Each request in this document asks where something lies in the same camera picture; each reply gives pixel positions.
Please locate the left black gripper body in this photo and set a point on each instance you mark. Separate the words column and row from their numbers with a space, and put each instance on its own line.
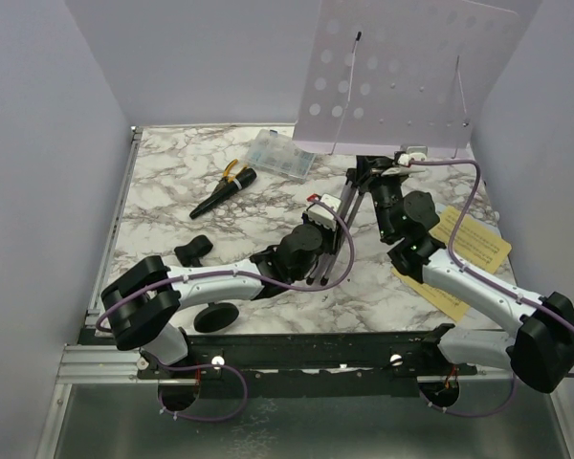
column 329, row 232

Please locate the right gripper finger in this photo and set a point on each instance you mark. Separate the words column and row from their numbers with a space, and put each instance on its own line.
column 370, row 166
column 357, row 179

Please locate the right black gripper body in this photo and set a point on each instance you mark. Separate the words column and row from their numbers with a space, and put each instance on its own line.
column 376, row 173

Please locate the lilac perforated music stand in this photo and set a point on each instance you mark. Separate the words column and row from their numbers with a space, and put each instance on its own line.
column 387, row 74

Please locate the yellow sheet music page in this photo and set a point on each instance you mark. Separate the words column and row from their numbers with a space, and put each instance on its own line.
column 476, row 242

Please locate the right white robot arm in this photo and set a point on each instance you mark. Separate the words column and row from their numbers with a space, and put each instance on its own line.
column 535, row 334

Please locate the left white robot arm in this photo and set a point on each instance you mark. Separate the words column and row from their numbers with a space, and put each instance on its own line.
column 139, row 305

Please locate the clear plastic compartment box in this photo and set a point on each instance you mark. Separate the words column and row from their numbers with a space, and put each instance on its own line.
column 276, row 153

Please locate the black microphone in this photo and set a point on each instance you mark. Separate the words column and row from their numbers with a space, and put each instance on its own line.
column 212, row 202

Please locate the black microphone desk stand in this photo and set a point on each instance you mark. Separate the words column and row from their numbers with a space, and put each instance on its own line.
column 217, row 315

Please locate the yellow handled pliers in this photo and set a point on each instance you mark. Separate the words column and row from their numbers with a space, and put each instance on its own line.
column 229, row 173

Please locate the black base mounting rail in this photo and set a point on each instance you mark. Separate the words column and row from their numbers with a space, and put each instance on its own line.
column 310, row 365

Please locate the aluminium extrusion rail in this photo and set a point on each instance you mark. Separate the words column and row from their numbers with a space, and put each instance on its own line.
column 97, row 364

